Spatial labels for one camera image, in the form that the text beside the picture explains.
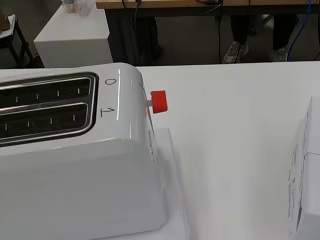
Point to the red toaster lever knob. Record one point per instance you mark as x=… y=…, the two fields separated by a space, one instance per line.
x=159 y=101

